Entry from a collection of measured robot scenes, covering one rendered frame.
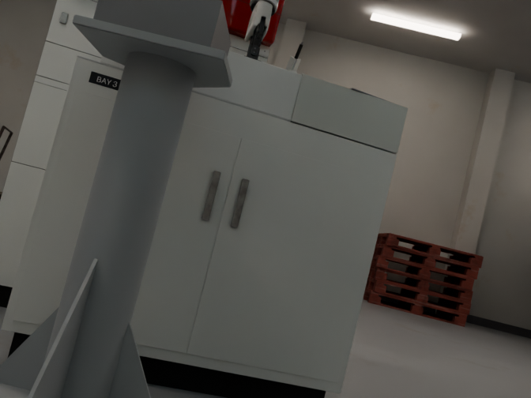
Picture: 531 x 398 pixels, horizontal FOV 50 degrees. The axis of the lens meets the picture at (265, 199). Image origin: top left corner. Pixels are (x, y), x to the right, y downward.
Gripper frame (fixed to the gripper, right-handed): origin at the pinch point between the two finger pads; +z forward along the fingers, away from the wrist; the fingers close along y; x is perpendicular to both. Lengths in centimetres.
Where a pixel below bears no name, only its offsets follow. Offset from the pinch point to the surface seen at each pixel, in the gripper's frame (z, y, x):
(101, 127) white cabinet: 33.9, -2.3, -35.3
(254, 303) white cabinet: 70, -10, 18
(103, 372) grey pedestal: 93, 17, -20
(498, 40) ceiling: -377, -430, 392
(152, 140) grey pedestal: 44, 29, -22
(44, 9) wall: -371, -727, -214
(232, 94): 15.1, 1.3, -3.4
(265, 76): 7.5, 2.9, 4.6
